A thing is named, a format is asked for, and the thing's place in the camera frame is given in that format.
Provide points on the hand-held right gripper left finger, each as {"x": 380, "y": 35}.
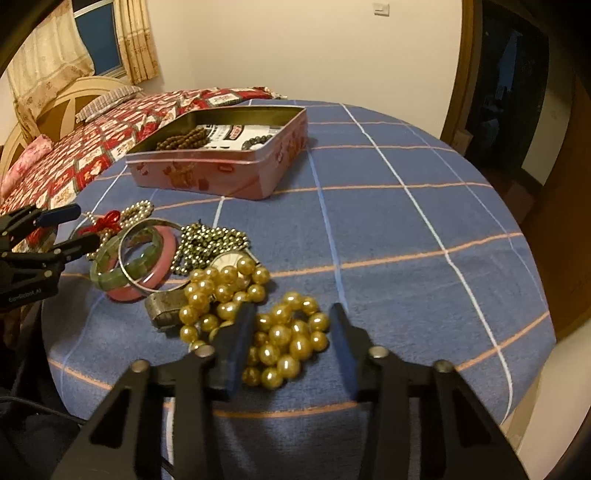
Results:
{"x": 238, "y": 355}

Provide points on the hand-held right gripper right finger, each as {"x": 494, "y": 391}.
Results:
{"x": 346, "y": 355}

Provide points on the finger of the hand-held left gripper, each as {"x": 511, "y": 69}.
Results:
{"x": 76, "y": 249}
{"x": 60, "y": 216}

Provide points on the thin silver bangle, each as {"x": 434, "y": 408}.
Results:
{"x": 121, "y": 261}

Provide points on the green jade bangle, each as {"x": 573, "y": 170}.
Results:
{"x": 134, "y": 269}

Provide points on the pink bangle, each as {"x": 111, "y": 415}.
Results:
{"x": 157, "y": 277}

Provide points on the silver metal wristwatch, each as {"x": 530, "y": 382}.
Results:
{"x": 161, "y": 311}

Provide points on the gold metal tin tray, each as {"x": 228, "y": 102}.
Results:
{"x": 194, "y": 175}

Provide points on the pink pillow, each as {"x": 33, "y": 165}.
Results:
{"x": 23, "y": 161}

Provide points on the red patchwork bed quilt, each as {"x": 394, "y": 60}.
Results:
{"x": 92, "y": 147}

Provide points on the blue plaid tablecloth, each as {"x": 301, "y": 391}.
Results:
{"x": 392, "y": 277}

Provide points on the cream wooden headboard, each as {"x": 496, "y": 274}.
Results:
{"x": 60, "y": 99}

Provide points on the striped pillow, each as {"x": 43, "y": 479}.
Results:
{"x": 108, "y": 101}

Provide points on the cream sheer curtain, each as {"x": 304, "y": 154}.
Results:
{"x": 46, "y": 60}

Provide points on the window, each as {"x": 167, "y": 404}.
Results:
{"x": 99, "y": 37}

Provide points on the printed paper card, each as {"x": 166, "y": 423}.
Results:
{"x": 226, "y": 136}

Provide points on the yellow floral curtain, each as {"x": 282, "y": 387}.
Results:
{"x": 136, "y": 41}

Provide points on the wooden door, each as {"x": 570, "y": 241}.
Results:
{"x": 572, "y": 207}

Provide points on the wooden door frame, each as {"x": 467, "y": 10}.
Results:
{"x": 461, "y": 69}

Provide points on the white light switch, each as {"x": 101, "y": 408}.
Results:
{"x": 381, "y": 9}

